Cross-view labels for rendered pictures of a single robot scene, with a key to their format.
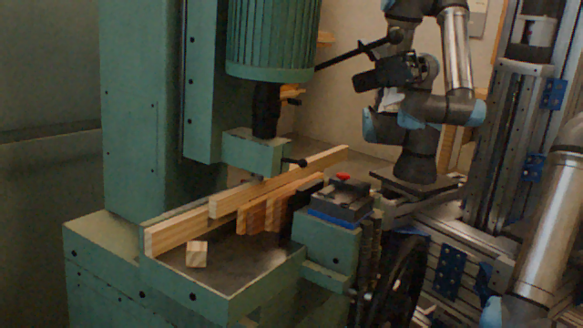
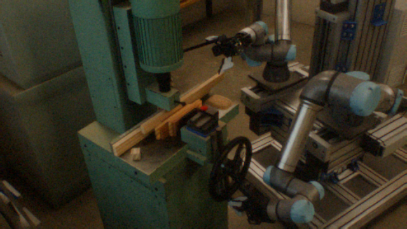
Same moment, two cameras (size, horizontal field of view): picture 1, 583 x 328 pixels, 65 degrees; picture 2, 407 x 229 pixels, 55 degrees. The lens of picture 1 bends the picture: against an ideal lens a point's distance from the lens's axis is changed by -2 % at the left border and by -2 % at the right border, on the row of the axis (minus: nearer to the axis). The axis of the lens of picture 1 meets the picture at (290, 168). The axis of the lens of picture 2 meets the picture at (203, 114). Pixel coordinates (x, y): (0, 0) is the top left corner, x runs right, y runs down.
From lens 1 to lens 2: 77 cm
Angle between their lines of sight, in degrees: 17
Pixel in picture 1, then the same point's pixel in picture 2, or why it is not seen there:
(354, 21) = not seen: outside the picture
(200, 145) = (135, 95)
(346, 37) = not seen: outside the picture
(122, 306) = (111, 170)
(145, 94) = (105, 72)
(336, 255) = (200, 148)
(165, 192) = (123, 116)
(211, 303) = (142, 176)
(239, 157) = (154, 100)
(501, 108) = (319, 39)
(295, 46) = (168, 55)
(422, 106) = (257, 54)
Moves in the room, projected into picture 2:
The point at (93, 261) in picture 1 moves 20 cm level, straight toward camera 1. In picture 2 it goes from (95, 149) to (98, 178)
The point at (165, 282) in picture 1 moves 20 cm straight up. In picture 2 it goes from (124, 166) to (116, 126)
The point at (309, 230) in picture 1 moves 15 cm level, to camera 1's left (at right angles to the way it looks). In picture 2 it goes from (187, 137) to (151, 135)
